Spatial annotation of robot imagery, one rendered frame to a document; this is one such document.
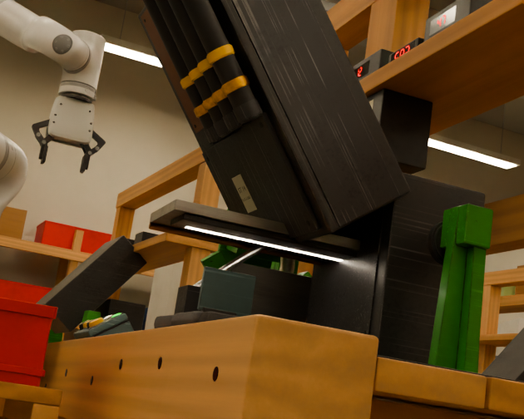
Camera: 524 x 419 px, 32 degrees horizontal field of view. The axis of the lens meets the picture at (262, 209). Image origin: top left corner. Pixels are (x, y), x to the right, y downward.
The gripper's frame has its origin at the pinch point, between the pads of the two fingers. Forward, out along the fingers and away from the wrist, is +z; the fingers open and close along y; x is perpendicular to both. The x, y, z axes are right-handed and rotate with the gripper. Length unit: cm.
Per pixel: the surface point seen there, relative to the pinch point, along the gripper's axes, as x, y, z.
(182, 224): 60, -14, 20
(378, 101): 45, -55, -17
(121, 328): 38, -12, 37
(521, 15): 91, -56, -20
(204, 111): 63, -13, 1
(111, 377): 65, -5, 47
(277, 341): 124, -8, 42
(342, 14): -4, -66, -59
